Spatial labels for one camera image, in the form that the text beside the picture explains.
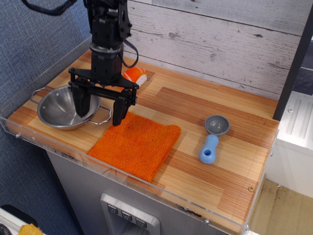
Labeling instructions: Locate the yellow object bottom left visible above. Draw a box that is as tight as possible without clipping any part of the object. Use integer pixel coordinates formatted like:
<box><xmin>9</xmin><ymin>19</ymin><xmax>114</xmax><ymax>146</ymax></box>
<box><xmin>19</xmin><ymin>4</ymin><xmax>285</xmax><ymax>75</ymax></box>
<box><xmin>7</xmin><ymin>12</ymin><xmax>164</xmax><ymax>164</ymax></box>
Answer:
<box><xmin>18</xmin><ymin>224</ymin><xmax>44</xmax><ymax>235</ymax></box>

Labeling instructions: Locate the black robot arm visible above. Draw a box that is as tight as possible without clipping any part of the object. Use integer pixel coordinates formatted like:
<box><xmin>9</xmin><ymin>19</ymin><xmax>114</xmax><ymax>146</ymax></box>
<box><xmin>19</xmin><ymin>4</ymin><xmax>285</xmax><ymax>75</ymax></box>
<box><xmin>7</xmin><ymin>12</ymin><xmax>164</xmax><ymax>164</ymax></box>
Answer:
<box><xmin>69</xmin><ymin>0</ymin><xmax>139</xmax><ymax>126</ymax></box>

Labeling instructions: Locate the grey cabinet with button panel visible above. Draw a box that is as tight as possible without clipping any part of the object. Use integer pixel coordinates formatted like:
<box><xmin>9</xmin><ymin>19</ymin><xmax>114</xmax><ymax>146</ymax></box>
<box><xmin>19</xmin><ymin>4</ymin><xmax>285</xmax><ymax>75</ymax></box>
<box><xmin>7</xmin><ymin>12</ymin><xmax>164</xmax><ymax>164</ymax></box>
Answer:
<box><xmin>45</xmin><ymin>149</ymin><xmax>230</xmax><ymax>235</ymax></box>

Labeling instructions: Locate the clear acrylic guard rail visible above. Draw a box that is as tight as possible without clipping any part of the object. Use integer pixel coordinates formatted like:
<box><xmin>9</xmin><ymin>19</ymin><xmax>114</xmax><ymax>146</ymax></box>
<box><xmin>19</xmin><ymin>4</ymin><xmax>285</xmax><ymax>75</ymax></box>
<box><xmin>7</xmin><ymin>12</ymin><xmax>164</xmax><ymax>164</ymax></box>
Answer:
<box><xmin>0</xmin><ymin>34</ymin><xmax>279</xmax><ymax>233</ymax></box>

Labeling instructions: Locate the blue grey toy scoop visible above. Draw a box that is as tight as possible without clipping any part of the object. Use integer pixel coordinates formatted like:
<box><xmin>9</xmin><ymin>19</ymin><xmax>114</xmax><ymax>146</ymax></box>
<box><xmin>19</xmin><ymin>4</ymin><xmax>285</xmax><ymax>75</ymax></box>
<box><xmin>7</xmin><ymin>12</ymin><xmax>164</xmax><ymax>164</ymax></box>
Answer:
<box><xmin>199</xmin><ymin>115</ymin><xmax>230</xmax><ymax>164</ymax></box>

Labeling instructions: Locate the white toy sink counter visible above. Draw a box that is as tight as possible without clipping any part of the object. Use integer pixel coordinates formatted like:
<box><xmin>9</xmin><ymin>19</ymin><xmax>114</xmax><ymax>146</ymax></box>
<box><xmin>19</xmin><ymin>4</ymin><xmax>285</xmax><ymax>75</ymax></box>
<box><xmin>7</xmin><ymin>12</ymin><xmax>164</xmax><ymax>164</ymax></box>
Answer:
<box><xmin>265</xmin><ymin>92</ymin><xmax>313</xmax><ymax>197</ymax></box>

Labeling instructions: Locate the right dark vertical post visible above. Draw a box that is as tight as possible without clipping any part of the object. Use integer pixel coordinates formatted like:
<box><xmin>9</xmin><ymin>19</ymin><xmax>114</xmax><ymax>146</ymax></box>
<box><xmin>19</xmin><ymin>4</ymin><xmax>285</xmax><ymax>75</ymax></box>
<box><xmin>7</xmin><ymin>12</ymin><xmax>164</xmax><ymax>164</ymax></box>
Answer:
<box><xmin>272</xmin><ymin>6</ymin><xmax>313</xmax><ymax>121</ymax></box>

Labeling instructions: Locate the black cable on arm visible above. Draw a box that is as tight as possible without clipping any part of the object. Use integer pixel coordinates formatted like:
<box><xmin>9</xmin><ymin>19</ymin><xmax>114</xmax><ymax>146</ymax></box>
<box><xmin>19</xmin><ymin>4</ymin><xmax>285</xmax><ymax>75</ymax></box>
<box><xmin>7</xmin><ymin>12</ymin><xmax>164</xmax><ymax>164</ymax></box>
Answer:
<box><xmin>21</xmin><ymin>0</ymin><xmax>139</xmax><ymax>69</ymax></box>

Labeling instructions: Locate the stainless steel bowl with handles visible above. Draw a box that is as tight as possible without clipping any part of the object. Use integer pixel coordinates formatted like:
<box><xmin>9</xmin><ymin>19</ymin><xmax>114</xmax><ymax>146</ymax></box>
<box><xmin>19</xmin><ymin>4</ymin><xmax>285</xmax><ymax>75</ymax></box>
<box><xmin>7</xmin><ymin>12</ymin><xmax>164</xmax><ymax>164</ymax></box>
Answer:
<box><xmin>30</xmin><ymin>85</ymin><xmax>112</xmax><ymax>130</ymax></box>

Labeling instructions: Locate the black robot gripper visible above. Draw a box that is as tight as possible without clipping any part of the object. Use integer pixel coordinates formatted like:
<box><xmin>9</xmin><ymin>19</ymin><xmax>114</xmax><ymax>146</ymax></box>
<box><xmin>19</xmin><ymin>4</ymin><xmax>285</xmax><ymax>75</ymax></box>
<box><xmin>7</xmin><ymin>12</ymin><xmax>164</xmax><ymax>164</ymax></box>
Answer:
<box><xmin>68</xmin><ymin>50</ymin><xmax>139</xmax><ymax>126</ymax></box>

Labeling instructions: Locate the orange folded cloth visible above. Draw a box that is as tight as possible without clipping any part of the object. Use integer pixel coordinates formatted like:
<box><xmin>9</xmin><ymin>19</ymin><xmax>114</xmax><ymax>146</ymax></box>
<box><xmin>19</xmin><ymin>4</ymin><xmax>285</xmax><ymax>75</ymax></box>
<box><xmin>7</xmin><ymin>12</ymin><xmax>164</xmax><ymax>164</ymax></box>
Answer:
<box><xmin>88</xmin><ymin>113</ymin><xmax>181</xmax><ymax>183</ymax></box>

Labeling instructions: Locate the toy salmon nigiri sushi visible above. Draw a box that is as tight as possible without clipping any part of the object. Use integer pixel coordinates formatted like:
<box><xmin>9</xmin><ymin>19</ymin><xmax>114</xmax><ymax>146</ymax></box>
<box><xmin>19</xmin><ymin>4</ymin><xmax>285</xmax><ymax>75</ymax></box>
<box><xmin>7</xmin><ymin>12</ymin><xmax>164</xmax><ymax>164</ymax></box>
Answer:
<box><xmin>122</xmin><ymin>67</ymin><xmax>148</xmax><ymax>86</ymax></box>

